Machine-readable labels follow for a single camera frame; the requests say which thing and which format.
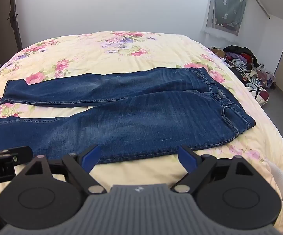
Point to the white printed bag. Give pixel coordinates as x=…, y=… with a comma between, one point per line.
x=258, y=94

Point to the dark wooden door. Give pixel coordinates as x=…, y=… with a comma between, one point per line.
x=15, y=17

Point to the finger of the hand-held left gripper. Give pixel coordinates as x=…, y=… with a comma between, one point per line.
x=21, y=153

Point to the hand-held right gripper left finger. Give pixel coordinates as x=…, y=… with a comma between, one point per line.
x=92, y=157

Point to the floral yellow blanket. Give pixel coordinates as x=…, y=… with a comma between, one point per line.
x=95, y=49

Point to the pile of clothes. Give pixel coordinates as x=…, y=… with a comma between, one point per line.
x=241, y=58

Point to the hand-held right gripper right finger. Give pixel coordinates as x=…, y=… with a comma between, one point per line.
x=186, y=158

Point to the grey printed curtain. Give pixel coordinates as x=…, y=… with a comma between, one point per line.
x=227, y=5

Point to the blue denim pants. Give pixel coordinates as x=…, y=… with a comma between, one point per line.
x=143, y=117

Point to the cardboard box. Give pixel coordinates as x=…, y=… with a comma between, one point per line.
x=218, y=52

